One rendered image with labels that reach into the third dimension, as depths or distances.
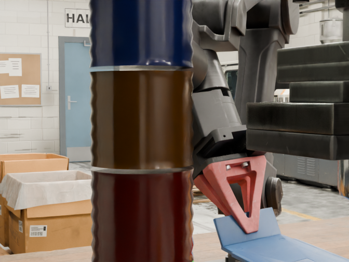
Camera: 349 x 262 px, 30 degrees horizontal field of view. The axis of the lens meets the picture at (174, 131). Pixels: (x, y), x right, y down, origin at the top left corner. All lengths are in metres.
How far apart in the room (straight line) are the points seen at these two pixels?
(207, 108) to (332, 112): 0.28
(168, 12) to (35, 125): 11.22
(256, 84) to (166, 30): 0.70
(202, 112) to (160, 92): 0.45
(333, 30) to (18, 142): 5.56
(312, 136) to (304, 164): 8.00
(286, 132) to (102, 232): 0.25
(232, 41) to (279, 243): 0.22
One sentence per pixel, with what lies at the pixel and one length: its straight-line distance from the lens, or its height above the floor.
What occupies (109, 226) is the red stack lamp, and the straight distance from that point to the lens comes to 0.23.
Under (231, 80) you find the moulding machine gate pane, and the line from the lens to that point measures 10.02.
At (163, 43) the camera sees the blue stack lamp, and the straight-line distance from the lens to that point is 0.22.
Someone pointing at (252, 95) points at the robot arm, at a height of 1.15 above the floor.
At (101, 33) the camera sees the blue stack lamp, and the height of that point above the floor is 1.17.
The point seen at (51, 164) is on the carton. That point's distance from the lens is 4.57.
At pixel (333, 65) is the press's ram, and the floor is 1.17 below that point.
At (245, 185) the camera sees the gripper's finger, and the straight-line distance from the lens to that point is 0.70.
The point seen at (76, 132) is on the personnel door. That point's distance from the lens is 11.58.
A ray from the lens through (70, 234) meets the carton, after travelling 4.04.
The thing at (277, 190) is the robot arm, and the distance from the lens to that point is 0.89.
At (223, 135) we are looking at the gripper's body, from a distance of 0.65.
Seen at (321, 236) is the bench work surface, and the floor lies 0.90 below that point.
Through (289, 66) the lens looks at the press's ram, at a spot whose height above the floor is 1.17.
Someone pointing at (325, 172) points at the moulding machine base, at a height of 0.22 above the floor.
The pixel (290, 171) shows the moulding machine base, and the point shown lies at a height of 0.16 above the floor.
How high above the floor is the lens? 1.15
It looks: 3 degrees down
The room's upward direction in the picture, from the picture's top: straight up
